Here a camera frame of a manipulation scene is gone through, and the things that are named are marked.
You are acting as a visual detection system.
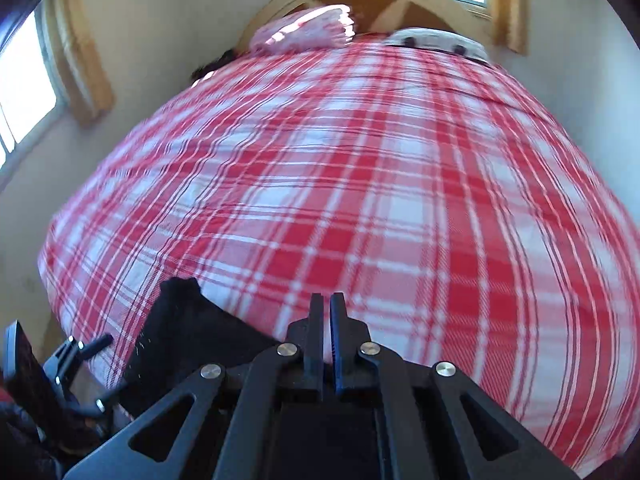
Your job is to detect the black pants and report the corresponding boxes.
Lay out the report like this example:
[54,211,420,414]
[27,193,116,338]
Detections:
[119,277,282,417]

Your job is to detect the dark cloth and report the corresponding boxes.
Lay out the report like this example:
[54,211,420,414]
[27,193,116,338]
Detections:
[188,49,237,84]

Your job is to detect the red plaid blanket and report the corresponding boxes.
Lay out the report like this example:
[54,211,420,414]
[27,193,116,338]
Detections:
[37,35,640,480]

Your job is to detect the side wall window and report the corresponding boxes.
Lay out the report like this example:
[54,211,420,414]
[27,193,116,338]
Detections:
[0,7,60,167]

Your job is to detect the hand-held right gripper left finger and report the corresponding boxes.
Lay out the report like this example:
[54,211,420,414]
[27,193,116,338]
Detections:
[64,292,326,480]

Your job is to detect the white pillow with dark spots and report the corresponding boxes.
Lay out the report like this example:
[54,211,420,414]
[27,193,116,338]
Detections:
[387,26,492,64]

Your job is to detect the yellow patterned curtain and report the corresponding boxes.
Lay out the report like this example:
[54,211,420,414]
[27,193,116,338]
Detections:
[42,0,117,127]
[486,0,529,56]

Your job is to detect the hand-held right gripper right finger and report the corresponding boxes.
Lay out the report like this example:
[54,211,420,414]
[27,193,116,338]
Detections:
[329,292,577,480]

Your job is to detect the pink pillow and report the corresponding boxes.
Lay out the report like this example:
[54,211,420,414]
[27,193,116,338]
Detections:
[248,4,357,54]

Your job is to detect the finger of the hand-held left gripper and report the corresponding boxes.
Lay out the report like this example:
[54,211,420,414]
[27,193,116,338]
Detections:
[44,334,114,386]
[67,379,132,417]

